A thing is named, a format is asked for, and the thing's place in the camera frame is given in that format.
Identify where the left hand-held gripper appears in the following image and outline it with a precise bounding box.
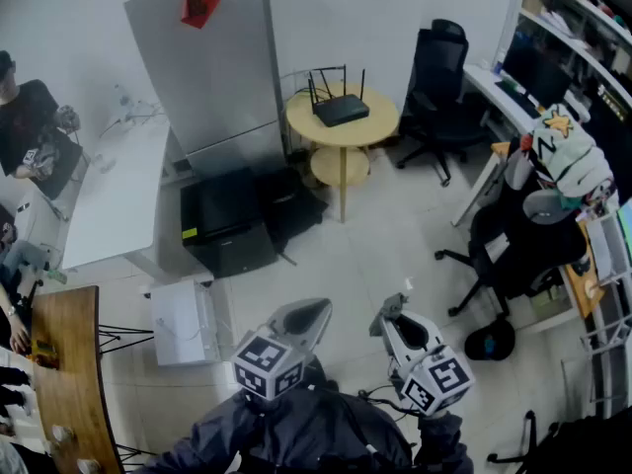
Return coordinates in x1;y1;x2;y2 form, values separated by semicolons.
230;297;333;403

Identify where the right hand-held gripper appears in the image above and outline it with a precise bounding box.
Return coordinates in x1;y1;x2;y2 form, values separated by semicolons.
380;308;476;418

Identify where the black router with antennas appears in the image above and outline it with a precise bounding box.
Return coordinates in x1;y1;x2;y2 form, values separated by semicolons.
306;65;370;128

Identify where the person's left forearm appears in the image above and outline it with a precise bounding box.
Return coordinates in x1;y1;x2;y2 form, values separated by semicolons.
190;387;271;463

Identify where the person's right forearm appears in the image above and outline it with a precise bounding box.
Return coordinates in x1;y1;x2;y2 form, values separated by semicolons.
414;410;475;474

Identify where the black cap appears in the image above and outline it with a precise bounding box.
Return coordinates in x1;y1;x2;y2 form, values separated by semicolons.
463;316;516;362

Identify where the black bag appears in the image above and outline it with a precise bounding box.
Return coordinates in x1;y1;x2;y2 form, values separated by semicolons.
254;165;330;256

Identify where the person's dark jacket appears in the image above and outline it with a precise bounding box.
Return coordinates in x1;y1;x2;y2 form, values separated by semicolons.
132;357;475;474

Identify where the black box with yellow label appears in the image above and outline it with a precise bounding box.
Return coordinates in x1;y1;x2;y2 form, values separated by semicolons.
180;168;278;279

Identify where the white computer case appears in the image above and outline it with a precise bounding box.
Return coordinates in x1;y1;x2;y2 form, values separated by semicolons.
150;278;221;367

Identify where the black chair base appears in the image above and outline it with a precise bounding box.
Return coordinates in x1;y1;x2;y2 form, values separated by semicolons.
486;410;632;474

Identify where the orange wooden board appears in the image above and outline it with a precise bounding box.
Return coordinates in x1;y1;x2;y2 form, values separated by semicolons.
562;219;606;318

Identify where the round yellow wooden side table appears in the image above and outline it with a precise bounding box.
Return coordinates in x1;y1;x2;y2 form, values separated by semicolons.
284;82;400;224

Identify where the white table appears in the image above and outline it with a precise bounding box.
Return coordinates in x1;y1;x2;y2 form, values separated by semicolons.
61;116;172;271

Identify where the white patterned garment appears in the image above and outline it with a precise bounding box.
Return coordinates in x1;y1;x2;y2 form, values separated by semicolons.
517;104;618;211

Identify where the brown wooden table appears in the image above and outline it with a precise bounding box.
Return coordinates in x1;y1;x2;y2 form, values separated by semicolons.
29;285;124;474

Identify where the white desk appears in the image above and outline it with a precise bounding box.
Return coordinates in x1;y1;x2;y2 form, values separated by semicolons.
451;61;593;226

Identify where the black mesh office chair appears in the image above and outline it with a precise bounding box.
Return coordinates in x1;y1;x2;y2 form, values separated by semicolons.
396;18;488;188

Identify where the black keyboard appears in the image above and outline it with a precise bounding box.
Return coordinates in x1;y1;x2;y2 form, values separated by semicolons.
495;80;542;119

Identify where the grey refrigerator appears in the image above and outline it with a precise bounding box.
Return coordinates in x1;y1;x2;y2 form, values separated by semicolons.
122;0;287;177

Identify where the black computer monitor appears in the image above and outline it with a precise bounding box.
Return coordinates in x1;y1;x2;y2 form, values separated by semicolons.
501;32;574;111

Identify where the red paper decoration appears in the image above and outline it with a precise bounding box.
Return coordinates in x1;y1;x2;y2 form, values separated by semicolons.
180;0;222;30

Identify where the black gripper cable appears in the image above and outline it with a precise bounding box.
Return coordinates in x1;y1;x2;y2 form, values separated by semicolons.
357;385;421;422

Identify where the white wire rack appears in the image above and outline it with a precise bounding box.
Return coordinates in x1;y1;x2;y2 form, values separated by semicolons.
560;313;632;419

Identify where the white cable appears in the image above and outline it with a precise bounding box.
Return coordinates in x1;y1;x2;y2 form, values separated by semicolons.
279;69;317;98

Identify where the white wall shelf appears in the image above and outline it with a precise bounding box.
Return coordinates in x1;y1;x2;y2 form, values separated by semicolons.
513;0;632;113

